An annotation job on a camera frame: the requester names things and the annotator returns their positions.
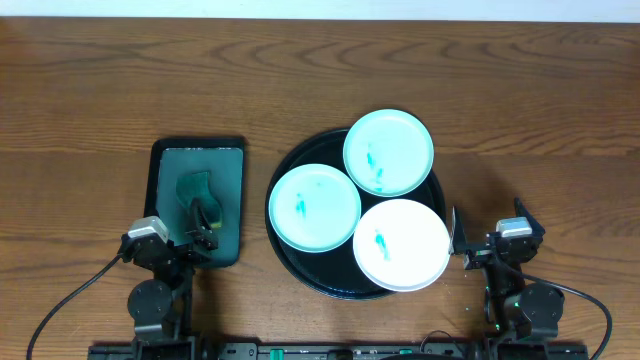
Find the green yellow sponge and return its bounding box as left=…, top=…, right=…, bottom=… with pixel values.
left=176, top=171, right=223, bottom=229

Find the light green plate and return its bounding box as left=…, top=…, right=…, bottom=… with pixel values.
left=267, top=164, right=361, bottom=253
left=342, top=109, right=435, bottom=197

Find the light green plate top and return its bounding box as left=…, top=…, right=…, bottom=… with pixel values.
left=342, top=109, right=435, bottom=197

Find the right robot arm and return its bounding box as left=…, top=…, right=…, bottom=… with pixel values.
left=450, top=198, right=564, bottom=340

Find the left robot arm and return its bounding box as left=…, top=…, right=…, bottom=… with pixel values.
left=119, top=198, right=222, bottom=343

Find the black rectangular water tray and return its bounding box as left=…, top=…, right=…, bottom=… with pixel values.
left=144, top=137, right=245, bottom=268

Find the white plate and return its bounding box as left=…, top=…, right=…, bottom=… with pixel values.
left=353, top=199, right=450, bottom=292

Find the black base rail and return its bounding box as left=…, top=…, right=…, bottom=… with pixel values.
left=87, top=340, right=590, bottom=360

